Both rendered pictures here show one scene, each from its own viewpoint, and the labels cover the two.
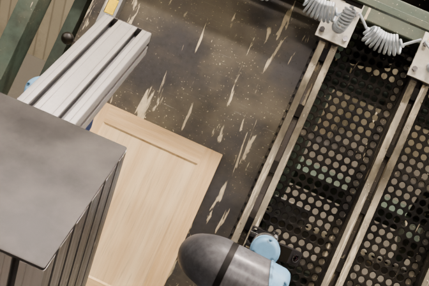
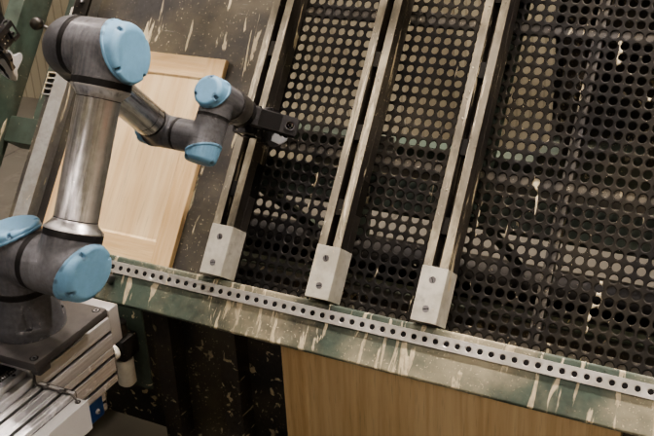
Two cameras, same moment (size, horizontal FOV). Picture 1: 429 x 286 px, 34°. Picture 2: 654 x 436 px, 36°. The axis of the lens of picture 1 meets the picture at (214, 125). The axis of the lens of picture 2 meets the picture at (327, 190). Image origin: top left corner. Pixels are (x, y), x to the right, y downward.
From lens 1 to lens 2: 1.51 m
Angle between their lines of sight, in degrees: 23
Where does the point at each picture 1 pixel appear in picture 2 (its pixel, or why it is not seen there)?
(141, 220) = (152, 156)
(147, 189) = not seen: hidden behind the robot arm
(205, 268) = (47, 38)
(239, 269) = (75, 27)
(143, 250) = (158, 187)
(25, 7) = not seen: outside the picture
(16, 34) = (18, 7)
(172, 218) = not seen: hidden behind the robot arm
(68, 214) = not seen: outside the picture
